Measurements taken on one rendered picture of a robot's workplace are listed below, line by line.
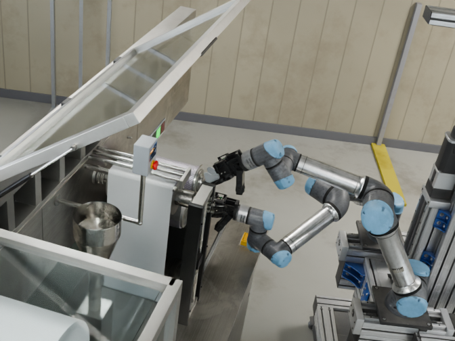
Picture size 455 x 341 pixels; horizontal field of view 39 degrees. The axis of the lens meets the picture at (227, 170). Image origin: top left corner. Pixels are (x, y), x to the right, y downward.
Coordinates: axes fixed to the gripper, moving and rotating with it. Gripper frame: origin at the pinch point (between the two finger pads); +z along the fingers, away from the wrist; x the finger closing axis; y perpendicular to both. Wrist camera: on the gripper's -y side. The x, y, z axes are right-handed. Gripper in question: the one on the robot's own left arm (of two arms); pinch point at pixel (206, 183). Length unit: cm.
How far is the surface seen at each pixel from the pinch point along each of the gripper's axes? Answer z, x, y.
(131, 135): 23.9, -10.0, 29.1
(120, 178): 8.3, 33.6, 26.5
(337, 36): 2, -310, -39
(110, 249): -4, 73, 20
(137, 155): -19, 57, 37
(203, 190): -15.8, 30.8, 9.5
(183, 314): 14, 41, -29
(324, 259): 38, -138, -133
